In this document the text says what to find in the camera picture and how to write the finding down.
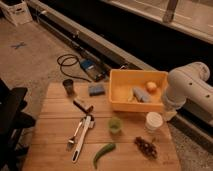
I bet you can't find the white handled brush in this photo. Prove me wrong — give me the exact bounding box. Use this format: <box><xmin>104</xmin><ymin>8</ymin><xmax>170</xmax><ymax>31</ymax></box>
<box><xmin>72</xmin><ymin>115</ymin><xmax>94</xmax><ymax>163</ymax></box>

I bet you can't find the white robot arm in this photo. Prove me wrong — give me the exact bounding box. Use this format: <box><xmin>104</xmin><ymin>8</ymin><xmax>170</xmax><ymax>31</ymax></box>
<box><xmin>161</xmin><ymin>62</ymin><xmax>213</xmax><ymax>121</ymax></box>

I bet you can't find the yellow plastic tray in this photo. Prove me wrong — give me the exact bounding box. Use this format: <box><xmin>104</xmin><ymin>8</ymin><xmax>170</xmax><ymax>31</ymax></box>
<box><xmin>109</xmin><ymin>69</ymin><xmax>168</xmax><ymax>113</ymax></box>

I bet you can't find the blue sponge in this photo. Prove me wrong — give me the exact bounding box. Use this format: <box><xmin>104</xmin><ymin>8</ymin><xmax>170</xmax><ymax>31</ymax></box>
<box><xmin>88</xmin><ymin>84</ymin><xmax>105</xmax><ymax>96</ymax></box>

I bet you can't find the small brown black block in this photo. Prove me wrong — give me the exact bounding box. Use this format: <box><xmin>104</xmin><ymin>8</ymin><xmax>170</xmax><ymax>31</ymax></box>
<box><xmin>73</xmin><ymin>98</ymin><xmax>93</xmax><ymax>113</ymax></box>

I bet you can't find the dark metal cup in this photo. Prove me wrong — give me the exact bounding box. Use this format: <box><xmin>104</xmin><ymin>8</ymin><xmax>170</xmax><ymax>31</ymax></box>
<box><xmin>63</xmin><ymin>79</ymin><xmax>74</xmax><ymax>96</ymax></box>

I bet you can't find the green plastic cup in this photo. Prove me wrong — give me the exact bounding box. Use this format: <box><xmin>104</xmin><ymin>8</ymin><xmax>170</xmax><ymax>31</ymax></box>
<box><xmin>108</xmin><ymin>117</ymin><xmax>122</xmax><ymax>134</ymax></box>

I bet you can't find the orange fruit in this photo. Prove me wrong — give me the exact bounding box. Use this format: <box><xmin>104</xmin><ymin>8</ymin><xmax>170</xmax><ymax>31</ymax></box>
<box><xmin>146</xmin><ymin>81</ymin><xmax>157</xmax><ymax>92</ymax></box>

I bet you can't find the green pepper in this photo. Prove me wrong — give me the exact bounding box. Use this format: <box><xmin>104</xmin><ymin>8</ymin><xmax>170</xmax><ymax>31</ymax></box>
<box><xmin>93</xmin><ymin>143</ymin><xmax>116</xmax><ymax>168</ymax></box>

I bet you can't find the silver fork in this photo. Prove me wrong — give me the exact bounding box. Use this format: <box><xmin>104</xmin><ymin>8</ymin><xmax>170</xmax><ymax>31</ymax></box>
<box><xmin>67</xmin><ymin>118</ymin><xmax>84</xmax><ymax>151</ymax></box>

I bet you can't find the bunch of dark grapes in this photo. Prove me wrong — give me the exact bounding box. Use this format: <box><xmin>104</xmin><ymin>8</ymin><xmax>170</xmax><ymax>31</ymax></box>
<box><xmin>134</xmin><ymin>137</ymin><xmax>157</xmax><ymax>159</ymax></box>

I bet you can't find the black chair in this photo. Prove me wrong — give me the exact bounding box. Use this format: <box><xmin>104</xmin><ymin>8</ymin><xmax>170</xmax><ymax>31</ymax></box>
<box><xmin>0</xmin><ymin>78</ymin><xmax>36</xmax><ymax>171</ymax></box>

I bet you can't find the white cardboard box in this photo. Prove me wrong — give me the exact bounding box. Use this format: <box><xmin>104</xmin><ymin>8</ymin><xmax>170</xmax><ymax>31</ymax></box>
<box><xmin>0</xmin><ymin>0</ymin><xmax>32</xmax><ymax>26</ymax></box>

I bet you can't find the metal floor rail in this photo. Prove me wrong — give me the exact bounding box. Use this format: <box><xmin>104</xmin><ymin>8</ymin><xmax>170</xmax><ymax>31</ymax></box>
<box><xmin>27</xmin><ymin>0</ymin><xmax>213</xmax><ymax>140</ymax></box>

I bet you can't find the black cable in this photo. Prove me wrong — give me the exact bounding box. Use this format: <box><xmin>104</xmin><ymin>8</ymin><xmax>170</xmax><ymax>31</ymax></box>
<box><xmin>56</xmin><ymin>53</ymin><xmax>92</xmax><ymax>83</ymax></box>

